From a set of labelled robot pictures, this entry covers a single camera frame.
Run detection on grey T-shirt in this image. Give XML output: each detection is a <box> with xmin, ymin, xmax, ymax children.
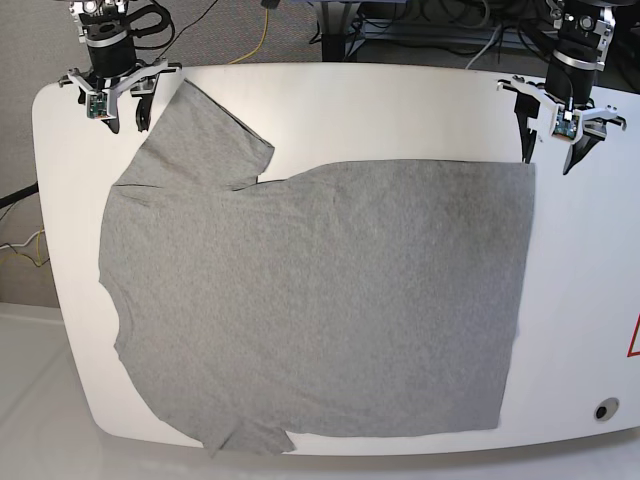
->
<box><xmin>99</xmin><ymin>82</ymin><xmax>536</xmax><ymax>454</ymax></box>

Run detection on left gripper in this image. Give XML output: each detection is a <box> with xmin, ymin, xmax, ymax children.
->
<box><xmin>497</xmin><ymin>73</ymin><xmax>627</xmax><ymax>175</ymax></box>

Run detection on white and yellow floor cables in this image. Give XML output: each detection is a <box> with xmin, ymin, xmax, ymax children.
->
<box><xmin>0</xmin><ymin>229</ymin><xmax>49</xmax><ymax>269</ymax></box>

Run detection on black table leg post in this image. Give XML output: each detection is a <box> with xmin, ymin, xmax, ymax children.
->
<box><xmin>321</xmin><ymin>33</ymin><xmax>346</xmax><ymax>63</ymax></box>

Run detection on aluminium frame rail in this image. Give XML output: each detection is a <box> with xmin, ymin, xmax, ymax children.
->
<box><xmin>355</xmin><ymin>20</ymin><xmax>547</xmax><ymax>78</ymax></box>

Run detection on black table mount hole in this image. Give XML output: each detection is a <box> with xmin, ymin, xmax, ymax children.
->
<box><xmin>594</xmin><ymin>397</ymin><xmax>620</xmax><ymax>422</ymax></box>

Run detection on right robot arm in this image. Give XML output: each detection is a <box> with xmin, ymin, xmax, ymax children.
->
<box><xmin>58</xmin><ymin>1</ymin><xmax>182</xmax><ymax>134</ymax></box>

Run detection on red triangle sticker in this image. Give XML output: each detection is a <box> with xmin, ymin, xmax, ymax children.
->
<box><xmin>627</xmin><ymin>317</ymin><xmax>640</xmax><ymax>358</ymax></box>

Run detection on white cable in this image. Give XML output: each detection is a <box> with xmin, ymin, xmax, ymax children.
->
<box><xmin>464</xmin><ymin>24</ymin><xmax>503</xmax><ymax>70</ymax></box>

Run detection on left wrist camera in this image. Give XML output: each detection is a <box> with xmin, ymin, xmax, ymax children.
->
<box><xmin>551</xmin><ymin>106</ymin><xmax>581</xmax><ymax>142</ymax></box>

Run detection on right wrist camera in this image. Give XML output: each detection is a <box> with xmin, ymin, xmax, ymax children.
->
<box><xmin>85</xmin><ymin>90</ymin><xmax>118</xmax><ymax>120</ymax></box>

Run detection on yellow cable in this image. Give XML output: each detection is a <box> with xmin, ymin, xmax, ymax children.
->
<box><xmin>228</xmin><ymin>8</ymin><xmax>271</xmax><ymax>66</ymax></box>

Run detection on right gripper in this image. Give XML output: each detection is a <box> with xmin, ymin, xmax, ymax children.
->
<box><xmin>58</xmin><ymin>45</ymin><xmax>182</xmax><ymax>133</ymax></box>

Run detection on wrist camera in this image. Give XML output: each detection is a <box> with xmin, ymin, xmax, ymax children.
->
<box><xmin>551</xmin><ymin>106</ymin><xmax>581</xmax><ymax>142</ymax></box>
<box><xmin>85</xmin><ymin>90</ymin><xmax>118</xmax><ymax>120</ymax></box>

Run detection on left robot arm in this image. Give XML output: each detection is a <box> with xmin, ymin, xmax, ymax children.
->
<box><xmin>498</xmin><ymin>1</ymin><xmax>629</xmax><ymax>174</ymax></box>

